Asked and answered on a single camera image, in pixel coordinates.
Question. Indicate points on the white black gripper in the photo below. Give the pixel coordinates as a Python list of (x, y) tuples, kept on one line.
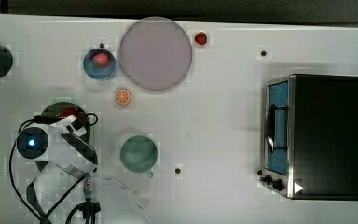
[(68, 145)]

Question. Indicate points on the red ketchup bottle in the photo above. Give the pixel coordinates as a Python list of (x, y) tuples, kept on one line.
[(72, 113)]

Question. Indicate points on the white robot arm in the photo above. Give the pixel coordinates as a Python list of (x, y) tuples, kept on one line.
[(68, 189)]

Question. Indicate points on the orange slice toy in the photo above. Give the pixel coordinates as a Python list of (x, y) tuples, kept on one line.
[(123, 97)]

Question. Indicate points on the blue bowl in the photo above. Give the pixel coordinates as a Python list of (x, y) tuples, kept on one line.
[(96, 72)]

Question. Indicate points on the green metal cup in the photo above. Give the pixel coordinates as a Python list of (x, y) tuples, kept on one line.
[(139, 154)]

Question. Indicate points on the strawberry toy in bowl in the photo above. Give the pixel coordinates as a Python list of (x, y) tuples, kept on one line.
[(101, 59)]

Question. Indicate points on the grey round plate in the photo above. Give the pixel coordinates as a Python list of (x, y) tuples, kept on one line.
[(155, 53)]

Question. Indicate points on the red strawberry toy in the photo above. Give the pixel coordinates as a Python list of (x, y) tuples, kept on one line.
[(201, 38)]

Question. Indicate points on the silver toaster oven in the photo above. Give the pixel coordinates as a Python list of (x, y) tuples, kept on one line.
[(310, 137)]

